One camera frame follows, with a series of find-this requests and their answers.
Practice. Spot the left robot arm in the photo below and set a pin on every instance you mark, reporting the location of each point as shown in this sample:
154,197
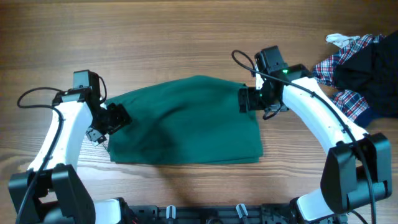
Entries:
50,191

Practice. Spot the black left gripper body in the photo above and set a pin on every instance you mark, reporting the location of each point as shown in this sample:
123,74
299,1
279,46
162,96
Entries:
108,122

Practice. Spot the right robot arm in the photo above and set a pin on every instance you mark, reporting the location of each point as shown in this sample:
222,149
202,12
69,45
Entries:
357,171

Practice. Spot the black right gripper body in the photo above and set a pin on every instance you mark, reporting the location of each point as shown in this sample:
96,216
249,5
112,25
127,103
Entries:
243,100

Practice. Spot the green cloth garment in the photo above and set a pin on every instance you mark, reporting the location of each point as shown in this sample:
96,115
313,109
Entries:
193,120

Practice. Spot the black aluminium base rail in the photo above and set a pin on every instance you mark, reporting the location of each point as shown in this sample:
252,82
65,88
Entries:
217,214

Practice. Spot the dark navy garment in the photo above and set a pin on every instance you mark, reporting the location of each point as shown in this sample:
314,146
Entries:
373,72

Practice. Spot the plaid red blue garment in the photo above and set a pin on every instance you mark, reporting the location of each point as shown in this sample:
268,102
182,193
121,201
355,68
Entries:
353,104

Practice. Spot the white cloth piece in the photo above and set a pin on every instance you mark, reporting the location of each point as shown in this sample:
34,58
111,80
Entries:
340,40

